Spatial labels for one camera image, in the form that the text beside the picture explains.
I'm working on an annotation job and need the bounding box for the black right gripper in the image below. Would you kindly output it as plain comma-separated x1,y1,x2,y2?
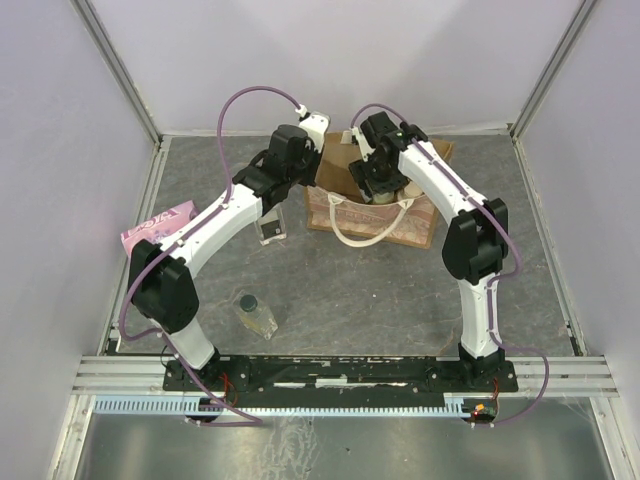
348,152,410,206

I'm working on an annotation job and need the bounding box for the clear square bottle yellow liquid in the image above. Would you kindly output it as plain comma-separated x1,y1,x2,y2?
232,290,278,340

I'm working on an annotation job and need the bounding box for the pink tissue pack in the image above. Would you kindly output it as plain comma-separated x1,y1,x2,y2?
120,200,199,257

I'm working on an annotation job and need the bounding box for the clear square bottle dark label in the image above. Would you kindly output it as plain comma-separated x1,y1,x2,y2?
255,205,287,246

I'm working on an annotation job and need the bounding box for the blue slotted cable duct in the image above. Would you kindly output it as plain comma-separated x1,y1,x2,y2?
94,388,494,418

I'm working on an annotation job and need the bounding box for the yellow-green lotion bottle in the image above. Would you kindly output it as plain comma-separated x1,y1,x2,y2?
372,191,396,205

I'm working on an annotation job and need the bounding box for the beige lotion bottle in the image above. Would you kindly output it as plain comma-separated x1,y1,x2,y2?
398,182,423,199

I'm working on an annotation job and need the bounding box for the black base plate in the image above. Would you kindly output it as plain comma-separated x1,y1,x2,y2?
162,353,519,401

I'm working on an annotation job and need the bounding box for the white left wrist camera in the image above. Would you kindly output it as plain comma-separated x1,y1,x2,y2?
299,111,331,153

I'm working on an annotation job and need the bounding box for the aluminium frame post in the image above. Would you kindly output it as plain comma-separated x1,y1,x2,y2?
71,0,162,144

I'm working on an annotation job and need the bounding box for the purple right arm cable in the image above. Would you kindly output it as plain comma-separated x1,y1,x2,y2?
348,103,551,426

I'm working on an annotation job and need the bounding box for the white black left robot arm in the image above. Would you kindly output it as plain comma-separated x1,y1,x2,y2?
127,112,330,390

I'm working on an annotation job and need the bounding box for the brown canvas tote bag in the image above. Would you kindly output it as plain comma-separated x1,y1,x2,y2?
304,131,439,249

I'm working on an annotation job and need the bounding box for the aluminium front rail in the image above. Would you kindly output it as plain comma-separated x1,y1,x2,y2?
72,356,619,398

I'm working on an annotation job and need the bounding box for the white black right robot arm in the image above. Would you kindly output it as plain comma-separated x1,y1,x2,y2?
351,112,509,391

